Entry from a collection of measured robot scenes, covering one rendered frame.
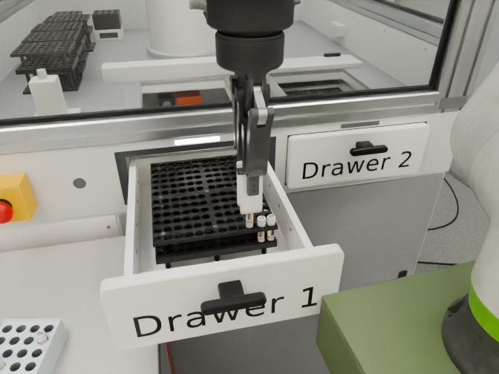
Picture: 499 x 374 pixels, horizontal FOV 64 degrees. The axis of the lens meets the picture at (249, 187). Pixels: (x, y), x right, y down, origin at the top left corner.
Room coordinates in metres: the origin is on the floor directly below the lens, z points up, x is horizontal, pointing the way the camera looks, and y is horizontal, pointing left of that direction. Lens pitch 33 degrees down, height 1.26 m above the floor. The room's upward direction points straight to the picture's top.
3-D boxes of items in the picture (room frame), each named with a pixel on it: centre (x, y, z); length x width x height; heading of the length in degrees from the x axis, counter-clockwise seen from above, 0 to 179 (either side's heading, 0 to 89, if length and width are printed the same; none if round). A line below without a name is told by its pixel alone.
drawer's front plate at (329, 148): (0.71, -0.22, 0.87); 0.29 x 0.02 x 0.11; 102
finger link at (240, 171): (0.44, 0.00, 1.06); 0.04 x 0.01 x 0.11; 103
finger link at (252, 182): (0.42, -0.01, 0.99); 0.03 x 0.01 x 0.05; 13
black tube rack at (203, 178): (0.54, 0.07, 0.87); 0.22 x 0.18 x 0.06; 12
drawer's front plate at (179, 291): (0.34, 0.03, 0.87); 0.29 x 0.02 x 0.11; 102
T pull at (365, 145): (0.68, -0.22, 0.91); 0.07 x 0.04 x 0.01; 102
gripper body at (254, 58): (0.45, 0.00, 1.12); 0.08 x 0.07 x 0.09; 13
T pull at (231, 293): (0.32, 0.02, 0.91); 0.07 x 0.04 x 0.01; 102
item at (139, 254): (0.55, 0.07, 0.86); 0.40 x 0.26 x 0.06; 12
